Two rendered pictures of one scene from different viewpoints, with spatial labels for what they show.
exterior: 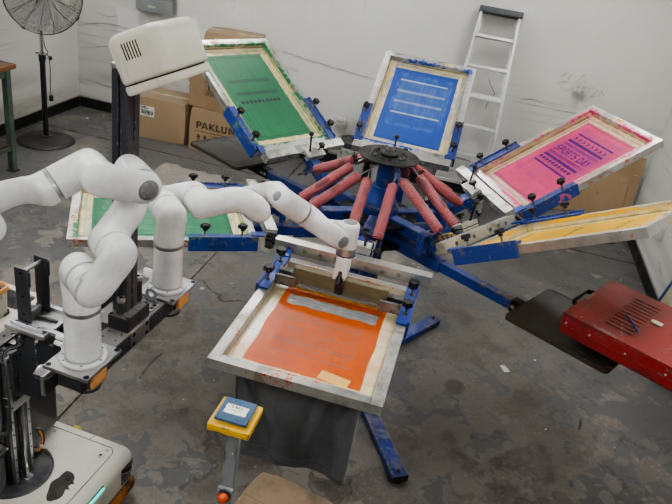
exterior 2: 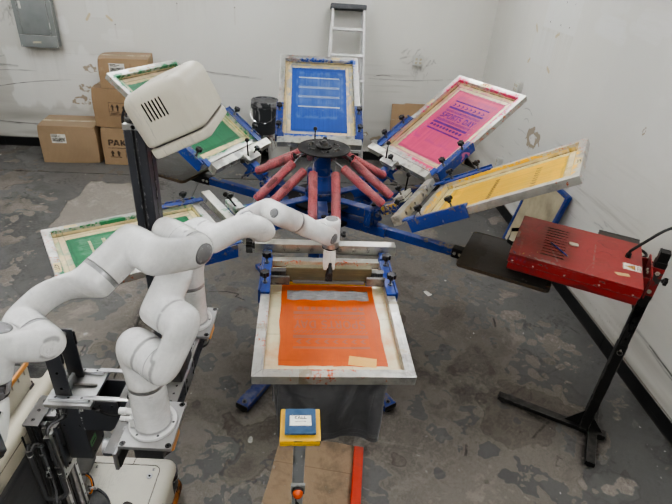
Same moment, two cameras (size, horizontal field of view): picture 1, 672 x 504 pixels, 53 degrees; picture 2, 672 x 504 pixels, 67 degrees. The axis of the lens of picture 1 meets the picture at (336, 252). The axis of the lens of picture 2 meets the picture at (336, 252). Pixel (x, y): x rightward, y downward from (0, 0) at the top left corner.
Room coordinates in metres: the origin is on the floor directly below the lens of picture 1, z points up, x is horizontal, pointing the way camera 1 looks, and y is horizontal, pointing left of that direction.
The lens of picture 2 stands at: (0.45, 0.43, 2.28)
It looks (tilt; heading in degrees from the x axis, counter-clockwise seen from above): 31 degrees down; 345
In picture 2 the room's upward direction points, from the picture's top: 4 degrees clockwise
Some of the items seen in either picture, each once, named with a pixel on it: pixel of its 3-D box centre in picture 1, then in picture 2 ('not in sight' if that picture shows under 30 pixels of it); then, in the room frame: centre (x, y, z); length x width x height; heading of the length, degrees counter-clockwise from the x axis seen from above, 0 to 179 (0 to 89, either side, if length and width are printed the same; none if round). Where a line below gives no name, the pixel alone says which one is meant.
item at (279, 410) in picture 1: (292, 422); (329, 405); (1.78, 0.05, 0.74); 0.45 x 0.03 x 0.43; 80
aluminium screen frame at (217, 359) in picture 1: (323, 323); (329, 311); (2.07, 0.00, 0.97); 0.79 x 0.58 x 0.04; 170
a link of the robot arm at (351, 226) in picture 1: (338, 233); (323, 230); (2.26, 0.00, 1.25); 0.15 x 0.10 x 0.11; 124
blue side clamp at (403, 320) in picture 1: (407, 309); (386, 279); (2.26, -0.31, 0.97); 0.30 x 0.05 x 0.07; 170
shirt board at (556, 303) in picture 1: (484, 286); (426, 241); (2.68, -0.69, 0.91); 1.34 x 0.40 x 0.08; 50
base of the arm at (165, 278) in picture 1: (163, 264); (187, 302); (1.88, 0.55, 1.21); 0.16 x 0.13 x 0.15; 77
